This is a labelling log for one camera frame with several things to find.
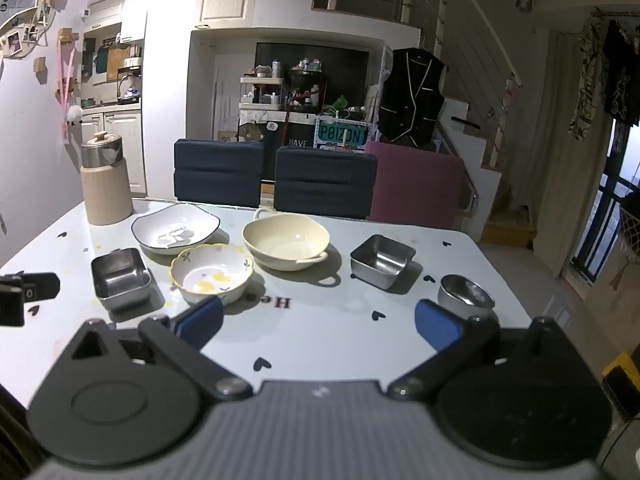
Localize rope net basket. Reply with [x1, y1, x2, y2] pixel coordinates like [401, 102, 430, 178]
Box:
[616, 205, 640, 291]

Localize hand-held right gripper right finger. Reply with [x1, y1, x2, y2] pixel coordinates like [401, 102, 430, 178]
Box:
[387, 299, 593, 402]

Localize teal sign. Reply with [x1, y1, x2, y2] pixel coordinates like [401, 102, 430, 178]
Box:
[314, 121, 368, 150]

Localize white storage shelf rack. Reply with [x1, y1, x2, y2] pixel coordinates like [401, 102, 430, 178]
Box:
[238, 75, 287, 111]

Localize yellow box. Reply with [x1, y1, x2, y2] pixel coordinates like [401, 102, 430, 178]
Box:
[601, 352, 640, 393]

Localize white plate with dark rim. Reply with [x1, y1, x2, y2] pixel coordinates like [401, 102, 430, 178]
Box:
[131, 203, 222, 256]

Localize black vest with white trim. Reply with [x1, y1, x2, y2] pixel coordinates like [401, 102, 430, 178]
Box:
[377, 48, 446, 148]

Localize cream bowl with handles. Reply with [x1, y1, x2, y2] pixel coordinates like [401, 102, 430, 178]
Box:
[242, 207, 331, 272]

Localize square steel container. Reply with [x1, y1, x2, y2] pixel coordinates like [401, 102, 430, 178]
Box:
[91, 248, 152, 311]
[350, 234, 417, 291]

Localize patterned curtain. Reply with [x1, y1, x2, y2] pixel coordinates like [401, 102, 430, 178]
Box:
[570, 10, 617, 142]

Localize beige canister with metal lid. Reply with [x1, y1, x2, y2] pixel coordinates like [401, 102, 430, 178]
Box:
[81, 131, 134, 226]

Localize white staircase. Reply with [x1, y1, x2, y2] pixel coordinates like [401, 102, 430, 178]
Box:
[440, 97, 538, 248]

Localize dark blue chair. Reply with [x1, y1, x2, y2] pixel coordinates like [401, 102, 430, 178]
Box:
[173, 139, 265, 208]
[274, 146, 377, 220]

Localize round steel bowl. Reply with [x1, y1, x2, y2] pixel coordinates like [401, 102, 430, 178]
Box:
[438, 274, 496, 320]

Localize pink ribbon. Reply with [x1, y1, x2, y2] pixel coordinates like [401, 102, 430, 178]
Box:
[56, 29, 84, 144]

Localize dark hanging cloth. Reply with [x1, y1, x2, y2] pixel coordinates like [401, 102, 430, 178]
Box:
[602, 19, 640, 127]

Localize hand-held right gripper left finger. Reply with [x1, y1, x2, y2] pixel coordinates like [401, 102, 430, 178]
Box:
[57, 295, 254, 402]

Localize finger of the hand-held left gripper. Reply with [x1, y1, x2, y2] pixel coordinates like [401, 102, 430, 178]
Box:
[0, 272, 61, 304]
[0, 285, 25, 328]

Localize white kitchen cabinets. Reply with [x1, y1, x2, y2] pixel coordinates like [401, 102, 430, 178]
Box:
[79, 110, 145, 198]

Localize yellow-rimmed lemon print bowl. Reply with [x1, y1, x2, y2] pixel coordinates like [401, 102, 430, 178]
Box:
[170, 243, 254, 306]

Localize wall photo collage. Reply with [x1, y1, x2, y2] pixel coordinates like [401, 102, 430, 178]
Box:
[0, 0, 68, 61]

